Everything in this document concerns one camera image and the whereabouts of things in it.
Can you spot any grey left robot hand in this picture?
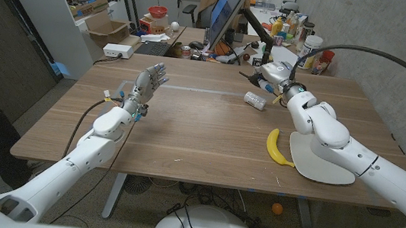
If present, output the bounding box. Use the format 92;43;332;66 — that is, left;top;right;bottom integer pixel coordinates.
120;58;172;120

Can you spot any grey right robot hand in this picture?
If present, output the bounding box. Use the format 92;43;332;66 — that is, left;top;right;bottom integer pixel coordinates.
245;57;296;98

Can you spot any black rubber air blower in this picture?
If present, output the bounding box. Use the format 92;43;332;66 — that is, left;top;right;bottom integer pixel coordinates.
237;71;264;89

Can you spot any yellow toy banana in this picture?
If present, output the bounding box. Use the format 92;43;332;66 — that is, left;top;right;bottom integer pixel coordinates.
264;127;300;169

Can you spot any white paper plate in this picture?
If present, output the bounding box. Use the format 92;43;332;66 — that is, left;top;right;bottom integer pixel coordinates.
285;130;361;188

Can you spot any white paper sheet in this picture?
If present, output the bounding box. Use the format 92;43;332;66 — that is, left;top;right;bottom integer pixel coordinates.
257;42;300;70

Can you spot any black keyboard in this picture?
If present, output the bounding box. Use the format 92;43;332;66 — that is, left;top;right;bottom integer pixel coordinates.
135;39;172;58

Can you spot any white power box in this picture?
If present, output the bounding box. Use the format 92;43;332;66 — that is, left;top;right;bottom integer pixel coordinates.
101;42;135;61

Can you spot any white canister blue label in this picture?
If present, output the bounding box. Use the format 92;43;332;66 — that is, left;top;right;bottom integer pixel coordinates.
295;33;324;71

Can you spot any yellow mustard bottle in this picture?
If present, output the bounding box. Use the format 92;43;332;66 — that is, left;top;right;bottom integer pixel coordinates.
270;15;285;39

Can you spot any white paper stack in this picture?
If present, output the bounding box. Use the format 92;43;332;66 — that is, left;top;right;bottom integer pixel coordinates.
140;30;171;46

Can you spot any dark lidded jar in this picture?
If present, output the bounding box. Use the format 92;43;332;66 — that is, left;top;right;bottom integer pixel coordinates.
299;21;316;43

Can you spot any orange basketball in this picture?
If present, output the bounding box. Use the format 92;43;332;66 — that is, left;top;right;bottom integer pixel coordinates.
213;40;231;58

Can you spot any black computer mouse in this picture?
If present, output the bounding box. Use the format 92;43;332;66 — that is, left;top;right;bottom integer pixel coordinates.
188;40;205;51

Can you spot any open cardboard box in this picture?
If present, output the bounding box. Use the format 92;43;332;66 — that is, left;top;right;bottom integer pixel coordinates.
81;8;134;51

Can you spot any red bowl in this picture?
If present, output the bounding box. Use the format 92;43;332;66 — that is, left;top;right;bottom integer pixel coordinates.
146;5;169;20

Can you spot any computer monitor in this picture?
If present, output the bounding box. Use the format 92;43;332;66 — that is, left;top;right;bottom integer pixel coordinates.
205;0;248;55

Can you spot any blue plastic piece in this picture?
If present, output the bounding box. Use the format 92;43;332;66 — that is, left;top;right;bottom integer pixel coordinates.
52;61;74;79

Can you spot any black office chair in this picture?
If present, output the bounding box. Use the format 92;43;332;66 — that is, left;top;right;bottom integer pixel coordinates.
180;2;215;30

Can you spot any printed cardboard box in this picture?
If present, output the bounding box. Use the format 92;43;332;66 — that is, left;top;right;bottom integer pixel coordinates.
68;0;110;24

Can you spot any grey table leg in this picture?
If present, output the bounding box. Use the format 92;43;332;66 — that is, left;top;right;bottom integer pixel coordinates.
293;197;321;228
101;172;128;221

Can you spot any white shelf unit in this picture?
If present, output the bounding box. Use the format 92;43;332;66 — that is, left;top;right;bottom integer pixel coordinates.
0;0;129;85

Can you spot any orange ball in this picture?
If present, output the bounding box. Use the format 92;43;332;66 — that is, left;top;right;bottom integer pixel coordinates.
270;202;285;217

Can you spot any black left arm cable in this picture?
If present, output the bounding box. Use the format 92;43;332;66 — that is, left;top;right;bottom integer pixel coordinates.
62;92;125;165

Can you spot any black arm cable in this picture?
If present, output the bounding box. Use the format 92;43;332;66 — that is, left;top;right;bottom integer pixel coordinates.
62;92;125;165
288;37;406;96

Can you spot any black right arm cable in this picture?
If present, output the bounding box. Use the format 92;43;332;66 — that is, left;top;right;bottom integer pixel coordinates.
288;37;406;96

